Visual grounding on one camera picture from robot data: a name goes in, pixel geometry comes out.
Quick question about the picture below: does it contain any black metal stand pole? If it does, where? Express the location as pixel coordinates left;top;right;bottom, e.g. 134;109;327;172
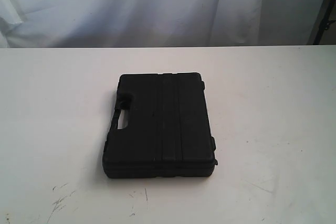
311;0;335;45

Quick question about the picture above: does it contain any white backdrop curtain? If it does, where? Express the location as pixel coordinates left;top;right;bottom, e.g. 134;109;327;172
1;0;323;48

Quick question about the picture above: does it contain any black plastic tool case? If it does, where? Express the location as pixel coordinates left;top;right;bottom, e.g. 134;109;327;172
102;72;218;178

